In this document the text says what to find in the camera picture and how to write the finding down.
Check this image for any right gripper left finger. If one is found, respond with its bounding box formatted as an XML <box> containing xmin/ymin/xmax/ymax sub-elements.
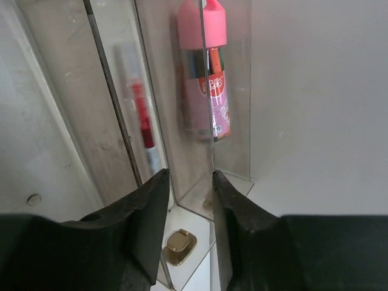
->
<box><xmin>1</xmin><ymin>169</ymin><xmax>170</xmax><ymax>290</ymax></box>

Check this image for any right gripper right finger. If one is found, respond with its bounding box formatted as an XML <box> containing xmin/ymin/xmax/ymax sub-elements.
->
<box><xmin>212</xmin><ymin>170</ymin><xmax>387</xmax><ymax>290</ymax></box>

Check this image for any red gel pen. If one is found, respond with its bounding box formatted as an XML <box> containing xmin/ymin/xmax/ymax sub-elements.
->
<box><xmin>112</xmin><ymin>44</ymin><xmax>161</xmax><ymax>176</ymax></box>

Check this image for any pink crayon tube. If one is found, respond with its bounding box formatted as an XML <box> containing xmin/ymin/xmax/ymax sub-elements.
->
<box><xmin>176</xmin><ymin>1</ymin><xmax>231</xmax><ymax>142</ymax></box>

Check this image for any tiered clear acrylic organizer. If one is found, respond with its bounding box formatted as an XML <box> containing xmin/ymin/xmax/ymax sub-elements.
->
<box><xmin>1</xmin><ymin>1</ymin><xmax>252</xmax><ymax>290</ymax></box>

